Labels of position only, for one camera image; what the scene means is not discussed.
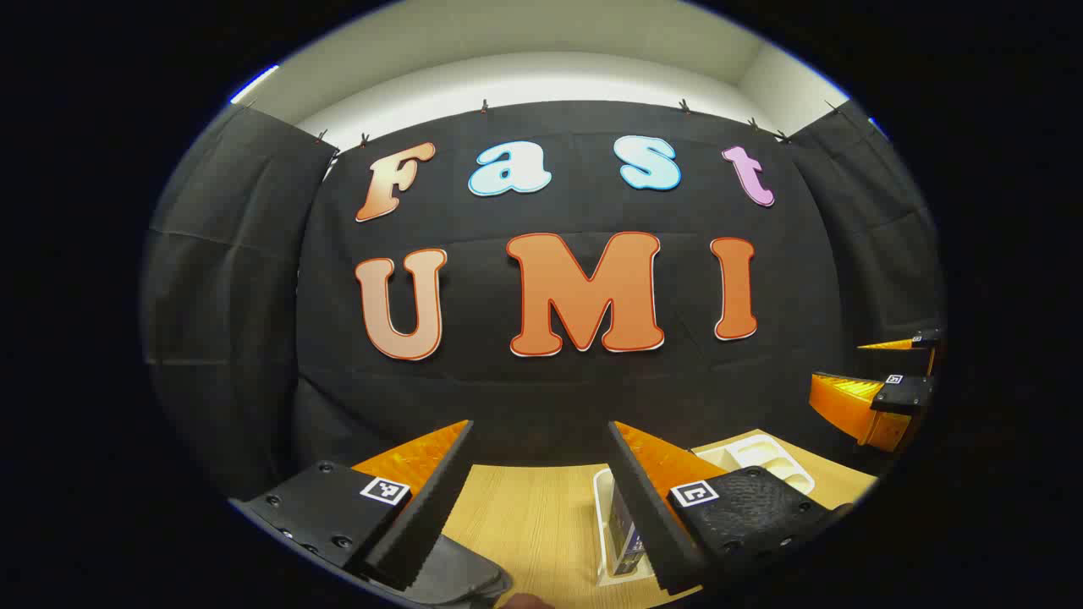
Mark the white bookshelf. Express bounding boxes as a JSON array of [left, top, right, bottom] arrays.
[[592, 431, 817, 589]]

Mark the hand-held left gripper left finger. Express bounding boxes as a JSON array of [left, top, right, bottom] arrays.
[[230, 420, 476, 593]]

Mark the blue cover book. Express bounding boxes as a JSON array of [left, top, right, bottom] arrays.
[[609, 478, 651, 578]]

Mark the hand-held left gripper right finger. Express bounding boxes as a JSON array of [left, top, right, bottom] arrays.
[[607, 420, 857, 598]]

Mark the black backdrop cloth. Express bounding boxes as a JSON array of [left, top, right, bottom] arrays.
[[140, 100, 944, 508]]

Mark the grey schoolbag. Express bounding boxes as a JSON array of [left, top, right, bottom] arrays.
[[404, 533, 514, 606]]

